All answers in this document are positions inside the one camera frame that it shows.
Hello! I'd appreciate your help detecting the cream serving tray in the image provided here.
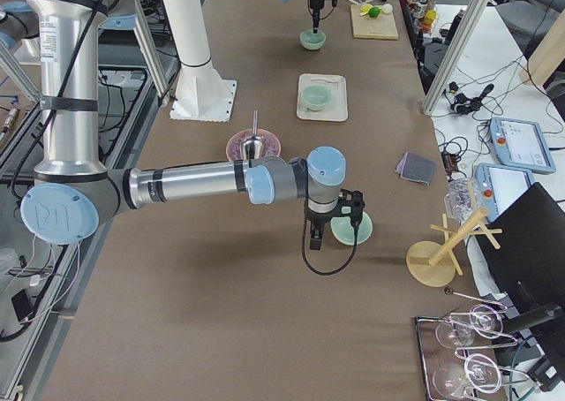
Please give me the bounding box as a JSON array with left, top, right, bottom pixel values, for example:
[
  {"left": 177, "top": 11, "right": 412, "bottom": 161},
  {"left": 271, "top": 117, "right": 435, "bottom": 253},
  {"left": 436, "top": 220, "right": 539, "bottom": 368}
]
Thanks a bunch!
[{"left": 296, "top": 73, "right": 348, "bottom": 122}]

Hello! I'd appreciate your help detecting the wine glass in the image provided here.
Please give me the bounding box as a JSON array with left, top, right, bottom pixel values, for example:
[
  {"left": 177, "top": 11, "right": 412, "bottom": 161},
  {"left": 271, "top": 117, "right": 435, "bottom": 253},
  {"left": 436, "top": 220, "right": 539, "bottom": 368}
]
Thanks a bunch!
[
  {"left": 433, "top": 353, "right": 501, "bottom": 400},
  {"left": 435, "top": 304, "right": 502, "bottom": 349}
]

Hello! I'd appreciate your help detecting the aluminium frame post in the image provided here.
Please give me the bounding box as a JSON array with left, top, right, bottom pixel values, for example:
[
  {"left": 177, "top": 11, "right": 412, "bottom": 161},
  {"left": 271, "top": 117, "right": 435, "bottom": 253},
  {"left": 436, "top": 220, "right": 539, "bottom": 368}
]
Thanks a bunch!
[{"left": 422, "top": 0, "right": 489, "bottom": 116}]

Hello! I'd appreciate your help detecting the black camera cable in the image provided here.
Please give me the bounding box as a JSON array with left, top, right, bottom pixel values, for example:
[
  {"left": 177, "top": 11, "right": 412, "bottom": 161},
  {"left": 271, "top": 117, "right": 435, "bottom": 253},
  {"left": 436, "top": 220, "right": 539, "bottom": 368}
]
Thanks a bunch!
[{"left": 300, "top": 215, "right": 359, "bottom": 276}]

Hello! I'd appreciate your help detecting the upper wine glass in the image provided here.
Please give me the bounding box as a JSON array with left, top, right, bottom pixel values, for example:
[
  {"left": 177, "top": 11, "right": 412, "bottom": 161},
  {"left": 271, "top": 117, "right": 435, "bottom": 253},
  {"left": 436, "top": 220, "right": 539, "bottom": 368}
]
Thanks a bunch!
[{"left": 435, "top": 304, "right": 502, "bottom": 349}]

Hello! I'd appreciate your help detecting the black monitor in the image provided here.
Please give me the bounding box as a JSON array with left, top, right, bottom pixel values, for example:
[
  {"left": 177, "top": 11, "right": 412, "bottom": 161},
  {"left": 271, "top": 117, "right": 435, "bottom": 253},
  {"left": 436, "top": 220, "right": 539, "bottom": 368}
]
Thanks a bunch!
[{"left": 478, "top": 183, "right": 564, "bottom": 312}]

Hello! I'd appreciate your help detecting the pink bowl with ice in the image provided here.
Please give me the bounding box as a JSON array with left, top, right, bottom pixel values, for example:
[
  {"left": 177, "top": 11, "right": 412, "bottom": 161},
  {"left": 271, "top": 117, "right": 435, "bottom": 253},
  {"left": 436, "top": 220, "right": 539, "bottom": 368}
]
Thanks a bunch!
[{"left": 225, "top": 128, "right": 282, "bottom": 162}]

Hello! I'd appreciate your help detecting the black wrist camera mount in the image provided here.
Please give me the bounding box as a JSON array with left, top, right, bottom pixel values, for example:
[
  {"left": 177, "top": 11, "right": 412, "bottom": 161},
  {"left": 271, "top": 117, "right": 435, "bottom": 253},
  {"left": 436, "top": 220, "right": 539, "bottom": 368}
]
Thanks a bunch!
[{"left": 337, "top": 189, "right": 365, "bottom": 227}]

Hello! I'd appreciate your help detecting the lower wine glass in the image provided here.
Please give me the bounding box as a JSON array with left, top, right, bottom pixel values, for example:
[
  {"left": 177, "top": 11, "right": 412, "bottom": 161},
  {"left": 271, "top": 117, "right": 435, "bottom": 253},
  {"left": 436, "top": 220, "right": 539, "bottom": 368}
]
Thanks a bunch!
[{"left": 433, "top": 353, "right": 501, "bottom": 400}]

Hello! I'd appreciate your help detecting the lemon slice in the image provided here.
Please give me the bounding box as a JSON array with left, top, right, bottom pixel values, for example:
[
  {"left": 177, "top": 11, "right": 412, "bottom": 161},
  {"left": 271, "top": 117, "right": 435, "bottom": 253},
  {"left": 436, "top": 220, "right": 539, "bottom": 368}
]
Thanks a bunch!
[{"left": 359, "top": 4, "right": 373, "bottom": 16}]

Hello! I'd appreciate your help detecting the green bowl on tray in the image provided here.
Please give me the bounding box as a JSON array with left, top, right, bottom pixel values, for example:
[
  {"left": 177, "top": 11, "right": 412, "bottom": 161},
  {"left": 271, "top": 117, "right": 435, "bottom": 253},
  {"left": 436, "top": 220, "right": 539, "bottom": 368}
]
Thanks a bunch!
[{"left": 300, "top": 85, "right": 332, "bottom": 111}]

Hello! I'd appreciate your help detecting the wire glass rack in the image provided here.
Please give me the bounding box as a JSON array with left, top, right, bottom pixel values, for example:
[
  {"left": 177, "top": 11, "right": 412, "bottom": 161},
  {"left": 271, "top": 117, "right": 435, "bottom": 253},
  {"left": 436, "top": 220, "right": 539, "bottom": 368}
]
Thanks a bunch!
[{"left": 415, "top": 287, "right": 540, "bottom": 400}]

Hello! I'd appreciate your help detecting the clear glass mug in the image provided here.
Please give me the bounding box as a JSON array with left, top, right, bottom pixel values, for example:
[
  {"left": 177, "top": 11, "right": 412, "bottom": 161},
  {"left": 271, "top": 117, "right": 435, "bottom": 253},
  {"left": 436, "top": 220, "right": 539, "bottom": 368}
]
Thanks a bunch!
[{"left": 444, "top": 178, "right": 484, "bottom": 223}]

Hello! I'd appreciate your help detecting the white ceramic spoon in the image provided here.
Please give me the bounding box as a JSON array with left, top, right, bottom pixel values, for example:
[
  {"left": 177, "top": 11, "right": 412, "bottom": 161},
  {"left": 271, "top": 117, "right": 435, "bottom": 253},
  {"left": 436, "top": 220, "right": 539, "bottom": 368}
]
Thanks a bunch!
[{"left": 311, "top": 76, "right": 343, "bottom": 84}]

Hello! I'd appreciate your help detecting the wooden cutting board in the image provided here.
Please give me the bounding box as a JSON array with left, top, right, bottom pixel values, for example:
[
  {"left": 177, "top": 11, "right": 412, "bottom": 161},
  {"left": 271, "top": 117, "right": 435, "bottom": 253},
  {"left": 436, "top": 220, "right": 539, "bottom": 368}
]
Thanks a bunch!
[{"left": 350, "top": 4, "right": 398, "bottom": 40}]

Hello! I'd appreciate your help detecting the wooden mug tree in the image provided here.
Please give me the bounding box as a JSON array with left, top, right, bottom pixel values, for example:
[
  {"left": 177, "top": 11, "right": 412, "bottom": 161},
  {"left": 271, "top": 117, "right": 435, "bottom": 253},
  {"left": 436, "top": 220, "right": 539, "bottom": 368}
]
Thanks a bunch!
[{"left": 406, "top": 206, "right": 503, "bottom": 287}]

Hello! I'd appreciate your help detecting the green bowl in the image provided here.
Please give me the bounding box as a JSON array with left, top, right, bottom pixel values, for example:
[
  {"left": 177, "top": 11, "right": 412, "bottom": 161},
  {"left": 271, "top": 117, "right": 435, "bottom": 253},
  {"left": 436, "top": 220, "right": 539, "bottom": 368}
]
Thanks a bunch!
[
  {"left": 299, "top": 29, "right": 327, "bottom": 51},
  {"left": 300, "top": 85, "right": 332, "bottom": 111},
  {"left": 330, "top": 212, "right": 373, "bottom": 246}
]

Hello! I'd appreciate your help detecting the upper teach pendant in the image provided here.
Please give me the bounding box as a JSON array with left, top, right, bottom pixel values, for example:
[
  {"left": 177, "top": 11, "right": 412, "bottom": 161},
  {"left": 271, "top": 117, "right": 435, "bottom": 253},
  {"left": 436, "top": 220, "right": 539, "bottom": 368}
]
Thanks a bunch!
[{"left": 489, "top": 117, "right": 556, "bottom": 174}]

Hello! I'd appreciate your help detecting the lower teach pendant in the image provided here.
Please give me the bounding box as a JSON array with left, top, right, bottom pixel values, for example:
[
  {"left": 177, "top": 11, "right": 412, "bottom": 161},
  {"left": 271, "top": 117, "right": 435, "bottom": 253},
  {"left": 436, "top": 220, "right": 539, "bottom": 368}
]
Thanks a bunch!
[{"left": 475, "top": 163, "right": 535, "bottom": 223}]

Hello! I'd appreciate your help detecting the green lime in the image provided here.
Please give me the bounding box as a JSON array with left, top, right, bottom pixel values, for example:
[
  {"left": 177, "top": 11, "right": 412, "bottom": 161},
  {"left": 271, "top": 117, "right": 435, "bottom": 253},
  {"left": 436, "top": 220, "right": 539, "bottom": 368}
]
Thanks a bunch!
[{"left": 367, "top": 6, "right": 381, "bottom": 19}]

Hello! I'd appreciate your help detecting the metal ice scoop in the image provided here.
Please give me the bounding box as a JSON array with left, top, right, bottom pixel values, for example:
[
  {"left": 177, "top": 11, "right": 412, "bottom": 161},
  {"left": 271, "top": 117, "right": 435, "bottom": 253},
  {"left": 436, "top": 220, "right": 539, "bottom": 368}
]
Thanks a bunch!
[{"left": 240, "top": 110, "right": 265, "bottom": 160}]

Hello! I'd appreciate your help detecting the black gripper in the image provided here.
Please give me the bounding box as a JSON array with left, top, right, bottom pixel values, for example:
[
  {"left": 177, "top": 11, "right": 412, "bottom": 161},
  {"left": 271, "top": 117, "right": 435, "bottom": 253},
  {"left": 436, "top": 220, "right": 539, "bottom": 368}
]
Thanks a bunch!
[
  {"left": 308, "top": 0, "right": 324, "bottom": 33},
  {"left": 305, "top": 210, "right": 335, "bottom": 250}
]

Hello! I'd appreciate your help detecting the teach pendant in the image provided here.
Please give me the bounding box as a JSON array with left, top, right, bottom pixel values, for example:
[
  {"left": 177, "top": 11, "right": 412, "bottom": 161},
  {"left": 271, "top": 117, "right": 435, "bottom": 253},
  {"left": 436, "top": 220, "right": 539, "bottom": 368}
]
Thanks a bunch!
[
  {"left": 489, "top": 117, "right": 556, "bottom": 174},
  {"left": 475, "top": 163, "right": 535, "bottom": 223}
]

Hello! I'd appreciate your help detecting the grey folded cloth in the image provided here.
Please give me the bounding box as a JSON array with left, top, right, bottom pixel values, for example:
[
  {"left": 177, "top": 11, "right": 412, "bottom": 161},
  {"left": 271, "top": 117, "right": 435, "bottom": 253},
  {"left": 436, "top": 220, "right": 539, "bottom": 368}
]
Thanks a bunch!
[{"left": 395, "top": 152, "right": 437, "bottom": 185}]

